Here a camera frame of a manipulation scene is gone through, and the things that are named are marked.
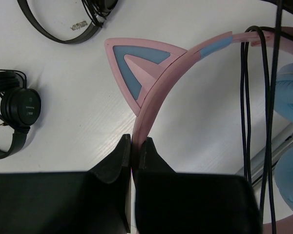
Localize black headphones middle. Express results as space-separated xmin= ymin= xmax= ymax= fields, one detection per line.
xmin=17 ymin=0 xmax=118 ymax=44

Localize blue pink cat-ear headphones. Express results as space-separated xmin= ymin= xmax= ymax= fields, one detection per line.
xmin=104 ymin=25 xmax=293 ymax=234

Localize black headphones far left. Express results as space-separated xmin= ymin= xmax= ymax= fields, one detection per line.
xmin=0 ymin=69 xmax=42 ymax=159

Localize black headphones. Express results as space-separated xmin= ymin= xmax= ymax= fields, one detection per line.
xmin=17 ymin=0 xmax=118 ymax=44
xmin=0 ymin=69 xmax=42 ymax=159

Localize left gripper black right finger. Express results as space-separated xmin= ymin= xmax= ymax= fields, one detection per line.
xmin=134 ymin=138 xmax=263 ymax=234

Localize aluminium rail front edge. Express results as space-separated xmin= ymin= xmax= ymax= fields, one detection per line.
xmin=250 ymin=123 xmax=293 ymax=187

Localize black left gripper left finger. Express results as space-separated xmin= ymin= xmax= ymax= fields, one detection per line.
xmin=0 ymin=134 xmax=131 ymax=234

